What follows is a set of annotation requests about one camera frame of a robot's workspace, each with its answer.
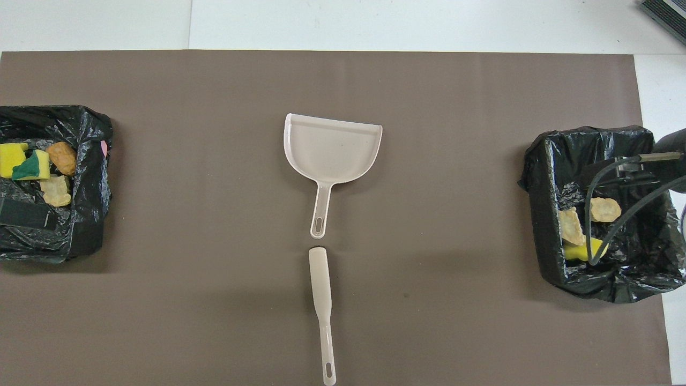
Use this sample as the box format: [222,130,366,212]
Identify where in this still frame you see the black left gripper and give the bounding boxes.
[0,195,57,232]

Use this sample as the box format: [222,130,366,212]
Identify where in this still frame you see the beige hand brush black bristles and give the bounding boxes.
[308,246,338,386]

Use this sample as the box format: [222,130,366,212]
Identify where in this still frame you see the dark ribbed device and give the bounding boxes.
[639,0,686,47]

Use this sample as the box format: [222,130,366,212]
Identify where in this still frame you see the beige foam chunk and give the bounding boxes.
[558,207,586,247]
[588,197,623,224]

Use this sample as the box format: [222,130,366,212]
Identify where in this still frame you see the small yellow green sponge piece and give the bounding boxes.
[11,149,51,182]

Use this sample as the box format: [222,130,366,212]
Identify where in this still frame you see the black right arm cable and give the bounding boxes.
[584,154,686,266]

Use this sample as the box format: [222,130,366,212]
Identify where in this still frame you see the notched yellow sponge piece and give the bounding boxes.
[0,142,29,179]

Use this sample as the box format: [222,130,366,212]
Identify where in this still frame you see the brown table mat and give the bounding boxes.
[0,50,672,386]

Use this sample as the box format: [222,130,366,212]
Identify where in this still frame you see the brown oval bread roll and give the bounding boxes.
[47,141,78,177]

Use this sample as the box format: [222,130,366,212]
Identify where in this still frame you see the bin with black plastic bag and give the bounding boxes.
[0,105,114,264]
[518,125,686,305]

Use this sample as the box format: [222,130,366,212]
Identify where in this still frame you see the plain yellow sponge piece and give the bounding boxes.
[564,236,610,262]

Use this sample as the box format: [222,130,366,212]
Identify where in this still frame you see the beige plastic dustpan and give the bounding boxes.
[283,113,384,240]

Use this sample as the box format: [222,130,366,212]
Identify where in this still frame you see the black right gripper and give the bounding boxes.
[580,128,686,189]

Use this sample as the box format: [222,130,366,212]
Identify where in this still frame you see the striped croissant piece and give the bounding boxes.
[40,174,72,208]

